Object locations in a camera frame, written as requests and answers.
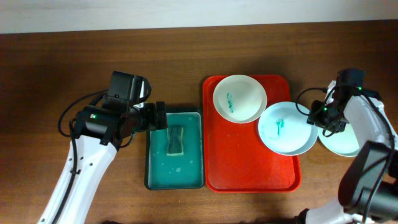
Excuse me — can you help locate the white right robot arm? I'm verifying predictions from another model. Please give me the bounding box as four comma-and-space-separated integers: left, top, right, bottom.
201, 68, 397, 223

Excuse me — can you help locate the pale green plate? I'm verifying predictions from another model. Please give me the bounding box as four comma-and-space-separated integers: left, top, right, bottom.
318, 124, 359, 157

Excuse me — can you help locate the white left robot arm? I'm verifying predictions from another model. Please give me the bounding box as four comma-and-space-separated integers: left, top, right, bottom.
39, 71, 167, 223

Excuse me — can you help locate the dark green water tray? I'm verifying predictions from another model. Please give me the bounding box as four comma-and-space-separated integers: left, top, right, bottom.
144, 108, 205, 190

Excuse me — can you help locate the light blue plate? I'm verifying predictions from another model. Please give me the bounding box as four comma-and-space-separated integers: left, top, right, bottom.
257, 101, 318, 156

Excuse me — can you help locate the red plastic tray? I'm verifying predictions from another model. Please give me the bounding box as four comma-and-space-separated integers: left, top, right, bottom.
202, 75, 302, 193

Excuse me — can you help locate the green yellow sponge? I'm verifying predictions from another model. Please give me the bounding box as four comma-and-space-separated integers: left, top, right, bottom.
167, 126, 183, 156

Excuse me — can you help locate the white plate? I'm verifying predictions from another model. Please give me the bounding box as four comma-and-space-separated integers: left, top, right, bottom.
213, 75, 267, 124

